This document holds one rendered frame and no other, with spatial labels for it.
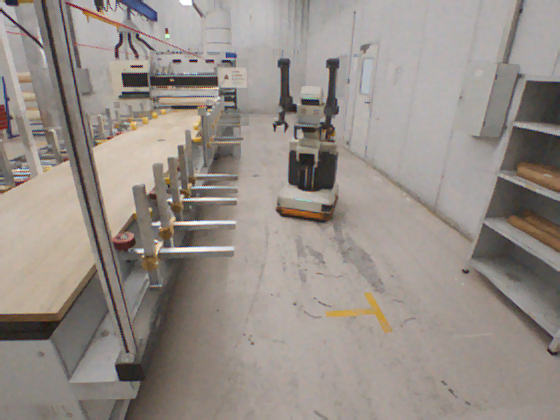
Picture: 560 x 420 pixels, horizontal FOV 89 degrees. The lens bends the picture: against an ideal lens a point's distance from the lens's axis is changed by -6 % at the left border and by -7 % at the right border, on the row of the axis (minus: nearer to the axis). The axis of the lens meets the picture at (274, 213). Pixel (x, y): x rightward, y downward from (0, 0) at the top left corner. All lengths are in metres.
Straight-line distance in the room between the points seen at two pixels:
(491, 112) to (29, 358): 3.32
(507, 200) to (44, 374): 2.94
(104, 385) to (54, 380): 0.15
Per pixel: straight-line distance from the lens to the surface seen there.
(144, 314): 1.20
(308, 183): 3.52
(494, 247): 3.08
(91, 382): 1.17
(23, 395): 1.33
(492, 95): 3.19
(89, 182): 0.78
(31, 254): 1.33
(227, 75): 5.77
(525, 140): 2.80
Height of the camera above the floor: 1.47
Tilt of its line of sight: 24 degrees down
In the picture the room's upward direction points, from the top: 1 degrees clockwise
